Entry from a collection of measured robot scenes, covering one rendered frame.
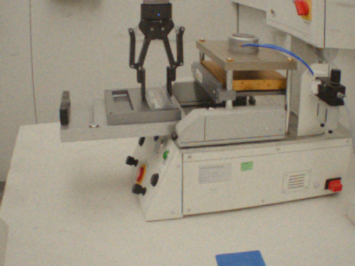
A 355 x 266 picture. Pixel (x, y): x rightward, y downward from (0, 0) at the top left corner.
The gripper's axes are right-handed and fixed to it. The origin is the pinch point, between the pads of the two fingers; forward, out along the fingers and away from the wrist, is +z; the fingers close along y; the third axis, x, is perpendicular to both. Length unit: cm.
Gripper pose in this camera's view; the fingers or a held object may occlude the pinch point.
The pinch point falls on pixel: (156, 83)
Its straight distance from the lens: 111.4
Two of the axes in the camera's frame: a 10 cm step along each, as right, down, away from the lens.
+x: 1.9, 3.6, -9.1
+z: -0.1, 9.3, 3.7
